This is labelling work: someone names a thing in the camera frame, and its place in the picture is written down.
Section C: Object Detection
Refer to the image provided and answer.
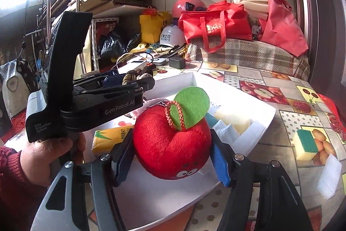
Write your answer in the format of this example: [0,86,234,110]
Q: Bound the yellow shopping bag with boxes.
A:
[139,6,172,44]

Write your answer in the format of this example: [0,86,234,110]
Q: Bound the black charger box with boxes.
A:
[168,56,186,70]

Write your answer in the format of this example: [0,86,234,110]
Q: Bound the metal shelf rack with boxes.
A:
[46,0,120,74]

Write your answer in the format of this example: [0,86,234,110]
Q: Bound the white towel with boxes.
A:
[212,120,240,145]

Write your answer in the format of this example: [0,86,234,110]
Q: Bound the green yellow scouring sponge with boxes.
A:
[293,129,318,161]

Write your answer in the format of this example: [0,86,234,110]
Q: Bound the white cardboard box tray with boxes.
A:
[114,73,276,230]

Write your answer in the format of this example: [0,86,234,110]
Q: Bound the red plush apple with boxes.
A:
[133,86,212,180]

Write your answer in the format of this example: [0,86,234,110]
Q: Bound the fruit print tablecloth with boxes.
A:
[115,62,345,230]

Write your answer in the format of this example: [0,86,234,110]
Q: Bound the white foam block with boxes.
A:
[317,155,342,200]

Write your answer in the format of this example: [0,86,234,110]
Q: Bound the red tote bag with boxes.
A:
[178,1,252,53]

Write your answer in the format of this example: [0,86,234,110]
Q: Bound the white helmet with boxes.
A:
[160,25,186,47]

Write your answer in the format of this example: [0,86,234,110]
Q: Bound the black plastic bag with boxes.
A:
[99,31,141,59]

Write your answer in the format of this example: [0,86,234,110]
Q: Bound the brown knitted rope toy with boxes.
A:
[122,65,155,85]

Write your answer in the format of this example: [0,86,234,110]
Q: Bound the red plastic bag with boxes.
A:
[319,94,345,125]

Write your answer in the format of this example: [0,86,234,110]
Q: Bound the plaid cloth covered bench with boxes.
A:
[186,39,310,81]

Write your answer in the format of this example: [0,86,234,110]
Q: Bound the pink helmet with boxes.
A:
[172,0,207,18]

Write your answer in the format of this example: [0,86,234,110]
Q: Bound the person's left hand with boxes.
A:
[20,133,86,187]

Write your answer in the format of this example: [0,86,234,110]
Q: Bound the red paper bag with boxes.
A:
[259,0,308,57]

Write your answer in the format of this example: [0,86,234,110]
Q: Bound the blue tissue pack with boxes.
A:
[205,113,218,128]

